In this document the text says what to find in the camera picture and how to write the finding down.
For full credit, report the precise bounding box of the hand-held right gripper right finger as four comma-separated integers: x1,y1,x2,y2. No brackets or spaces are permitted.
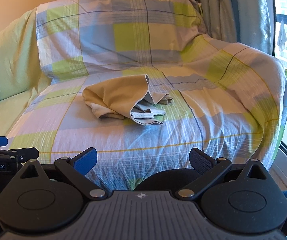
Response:
175,147,271,200

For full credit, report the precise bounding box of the grey-green star curtain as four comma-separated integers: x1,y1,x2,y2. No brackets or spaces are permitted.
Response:
182,0,276,55

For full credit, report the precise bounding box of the hanging grey garment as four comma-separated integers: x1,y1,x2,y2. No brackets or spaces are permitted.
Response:
277,19,287,53

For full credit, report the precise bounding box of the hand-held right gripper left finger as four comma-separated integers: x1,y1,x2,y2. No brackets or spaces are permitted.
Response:
16,147,109,200

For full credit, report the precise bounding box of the plaid sofa cover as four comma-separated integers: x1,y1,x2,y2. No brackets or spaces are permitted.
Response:
0,0,287,191

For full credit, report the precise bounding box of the beige garment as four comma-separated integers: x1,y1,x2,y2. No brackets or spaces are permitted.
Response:
82,74,175,126

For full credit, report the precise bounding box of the light green sofa cover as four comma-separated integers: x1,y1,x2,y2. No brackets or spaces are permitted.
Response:
0,7,50,140

